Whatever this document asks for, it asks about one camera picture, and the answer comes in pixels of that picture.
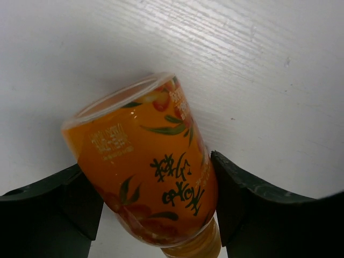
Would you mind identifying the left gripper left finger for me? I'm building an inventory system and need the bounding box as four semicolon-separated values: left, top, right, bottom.
1;164;103;257

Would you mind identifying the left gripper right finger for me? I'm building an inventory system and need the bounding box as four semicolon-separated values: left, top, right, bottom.
211;151;343;257

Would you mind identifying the orange juice bottle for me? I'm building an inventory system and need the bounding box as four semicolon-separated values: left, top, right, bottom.
61;73;221;257

